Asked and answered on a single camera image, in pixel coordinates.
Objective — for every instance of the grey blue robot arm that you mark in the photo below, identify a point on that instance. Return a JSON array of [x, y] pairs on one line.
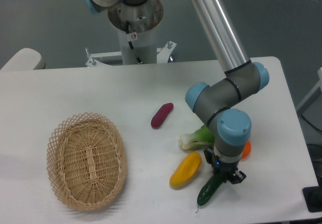
[[214, 105]]

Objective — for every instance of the yellow mango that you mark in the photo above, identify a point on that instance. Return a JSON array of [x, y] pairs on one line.
[[185, 171]]

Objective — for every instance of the green bok choy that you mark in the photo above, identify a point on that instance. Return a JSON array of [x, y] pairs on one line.
[[201, 137]]

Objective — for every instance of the white chair armrest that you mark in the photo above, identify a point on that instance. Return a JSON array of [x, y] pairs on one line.
[[25, 59]]

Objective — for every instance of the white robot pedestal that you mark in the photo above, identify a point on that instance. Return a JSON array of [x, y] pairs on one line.
[[135, 48]]

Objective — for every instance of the orange tangerine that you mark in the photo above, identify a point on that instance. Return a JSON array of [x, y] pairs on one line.
[[247, 150]]

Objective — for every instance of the purple sweet potato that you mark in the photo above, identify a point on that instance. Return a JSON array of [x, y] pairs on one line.
[[160, 116]]

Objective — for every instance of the woven wicker basket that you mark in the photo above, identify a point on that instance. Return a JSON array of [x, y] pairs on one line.
[[86, 162]]

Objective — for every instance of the black device at table edge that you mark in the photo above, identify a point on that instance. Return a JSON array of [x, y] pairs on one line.
[[312, 196]]

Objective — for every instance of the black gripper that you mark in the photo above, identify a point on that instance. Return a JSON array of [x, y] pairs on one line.
[[230, 169]]

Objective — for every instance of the dark green cucumber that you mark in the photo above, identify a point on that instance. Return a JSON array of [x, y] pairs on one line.
[[209, 188]]

